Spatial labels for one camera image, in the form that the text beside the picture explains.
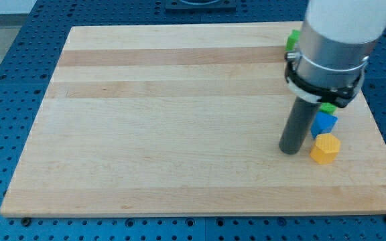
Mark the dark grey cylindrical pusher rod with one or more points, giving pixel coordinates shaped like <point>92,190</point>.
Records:
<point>298,124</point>

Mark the blue triangle block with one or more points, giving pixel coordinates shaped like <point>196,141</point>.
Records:
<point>323,123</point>

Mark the yellow hexagon block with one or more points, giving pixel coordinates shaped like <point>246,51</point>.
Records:
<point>325,148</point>

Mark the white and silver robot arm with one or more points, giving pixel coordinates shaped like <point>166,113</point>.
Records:
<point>329,59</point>

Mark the green circle block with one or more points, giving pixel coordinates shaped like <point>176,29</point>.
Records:
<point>328,108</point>

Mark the green block at board top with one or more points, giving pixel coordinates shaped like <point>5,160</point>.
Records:
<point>292,40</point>

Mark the wooden board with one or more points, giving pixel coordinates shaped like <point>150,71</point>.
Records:
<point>185,120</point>

